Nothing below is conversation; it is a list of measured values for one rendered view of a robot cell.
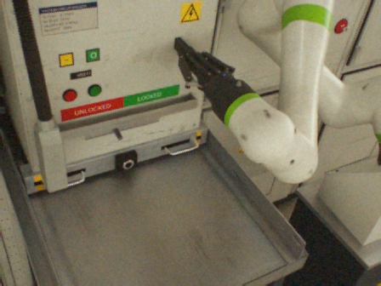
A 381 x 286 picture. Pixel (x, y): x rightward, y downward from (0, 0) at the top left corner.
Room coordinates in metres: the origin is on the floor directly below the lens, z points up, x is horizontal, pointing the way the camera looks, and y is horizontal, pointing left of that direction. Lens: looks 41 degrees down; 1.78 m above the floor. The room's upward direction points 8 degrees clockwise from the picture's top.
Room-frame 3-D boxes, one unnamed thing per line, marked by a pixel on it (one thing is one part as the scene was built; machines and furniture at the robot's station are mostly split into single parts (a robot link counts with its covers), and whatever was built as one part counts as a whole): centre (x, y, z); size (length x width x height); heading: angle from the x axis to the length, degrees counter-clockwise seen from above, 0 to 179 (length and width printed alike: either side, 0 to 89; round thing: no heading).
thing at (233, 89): (0.77, -0.08, 1.23); 0.09 x 0.06 x 0.12; 124
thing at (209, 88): (0.83, -0.04, 1.23); 0.09 x 0.08 x 0.07; 34
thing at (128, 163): (0.89, 0.17, 0.90); 0.06 x 0.03 x 0.05; 124
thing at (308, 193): (1.00, -0.60, 0.74); 0.38 x 0.32 x 0.02; 125
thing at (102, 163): (0.92, 0.19, 0.90); 0.54 x 0.05 x 0.06; 124
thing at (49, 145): (0.74, 0.32, 1.04); 0.08 x 0.05 x 0.17; 34
